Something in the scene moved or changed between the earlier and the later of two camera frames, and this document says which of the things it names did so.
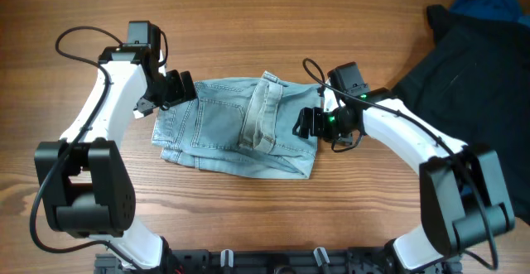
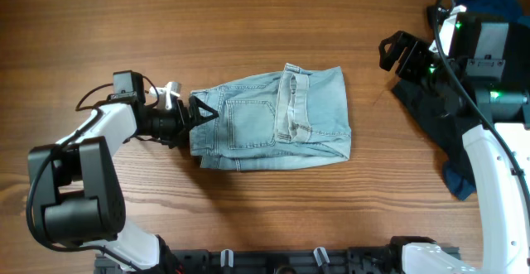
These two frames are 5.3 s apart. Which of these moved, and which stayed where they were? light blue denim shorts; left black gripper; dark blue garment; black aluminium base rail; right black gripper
Moved: right black gripper; light blue denim shorts; left black gripper
Stayed: dark blue garment; black aluminium base rail
